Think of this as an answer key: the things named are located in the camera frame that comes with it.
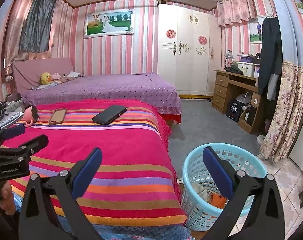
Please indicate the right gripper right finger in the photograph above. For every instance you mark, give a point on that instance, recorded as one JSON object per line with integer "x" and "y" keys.
{"x": 265, "y": 220}

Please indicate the orange plastic bag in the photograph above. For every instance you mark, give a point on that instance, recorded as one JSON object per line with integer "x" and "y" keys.
{"x": 216, "y": 200}

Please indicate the white wrapper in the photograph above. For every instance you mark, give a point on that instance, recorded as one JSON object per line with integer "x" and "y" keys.
{"x": 202, "y": 191}

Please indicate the person left hand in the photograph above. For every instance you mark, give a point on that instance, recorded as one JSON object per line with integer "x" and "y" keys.
{"x": 7, "y": 203}

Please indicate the pink metal mug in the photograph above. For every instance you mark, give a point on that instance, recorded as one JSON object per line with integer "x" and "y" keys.
{"x": 31, "y": 116}

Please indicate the light blue plastic basket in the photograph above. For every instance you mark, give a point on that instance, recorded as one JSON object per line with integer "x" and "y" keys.
{"x": 200, "y": 214}

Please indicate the tan phone case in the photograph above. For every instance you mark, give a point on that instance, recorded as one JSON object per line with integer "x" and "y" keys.
{"x": 57, "y": 116}

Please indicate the floral curtain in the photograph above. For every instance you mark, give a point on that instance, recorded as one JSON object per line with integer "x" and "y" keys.
{"x": 288, "y": 114}

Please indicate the pink headboard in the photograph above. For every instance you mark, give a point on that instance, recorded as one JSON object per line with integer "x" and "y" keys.
{"x": 27, "y": 73}

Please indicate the yellow duck plush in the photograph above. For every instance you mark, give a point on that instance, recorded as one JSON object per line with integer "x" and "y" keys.
{"x": 45, "y": 78}

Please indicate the wooden desk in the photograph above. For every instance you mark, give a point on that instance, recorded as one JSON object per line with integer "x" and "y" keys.
{"x": 231, "y": 86}

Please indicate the striped pink blanket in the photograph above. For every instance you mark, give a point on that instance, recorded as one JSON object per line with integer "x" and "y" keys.
{"x": 135, "y": 184}

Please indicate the black phone wallet case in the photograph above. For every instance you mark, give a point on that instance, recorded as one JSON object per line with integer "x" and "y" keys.
{"x": 110, "y": 114}

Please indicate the black box under desk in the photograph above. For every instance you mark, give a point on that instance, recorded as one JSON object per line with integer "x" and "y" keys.
{"x": 234, "y": 110}

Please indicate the grey hanging cloth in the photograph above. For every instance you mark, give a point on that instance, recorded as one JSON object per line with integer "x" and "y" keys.
{"x": 35, "y": 34}

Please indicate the dark hanging coat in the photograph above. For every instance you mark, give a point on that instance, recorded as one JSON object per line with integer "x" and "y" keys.
{"x": 271, "y": 59}

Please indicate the white storage box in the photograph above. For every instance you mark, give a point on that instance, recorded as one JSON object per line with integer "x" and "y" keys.
{"x": 247, "y": 68}

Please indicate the purple dotted bedspread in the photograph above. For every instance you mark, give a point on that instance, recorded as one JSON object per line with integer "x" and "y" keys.
{"x": 148, "y": 88}

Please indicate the desk lamp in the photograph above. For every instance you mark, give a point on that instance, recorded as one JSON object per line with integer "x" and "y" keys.
{"x": 228, "y": 57}

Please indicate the white wardrobe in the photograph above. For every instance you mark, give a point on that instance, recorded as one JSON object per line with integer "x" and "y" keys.
{"x": 189, "y": 49}

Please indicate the pink window valance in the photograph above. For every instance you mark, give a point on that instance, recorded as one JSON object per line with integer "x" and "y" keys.
{"x": 235, "y": 11}

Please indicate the wedding photo wall picture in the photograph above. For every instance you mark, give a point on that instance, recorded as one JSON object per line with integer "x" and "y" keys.
{"x": 109, "y": 23}

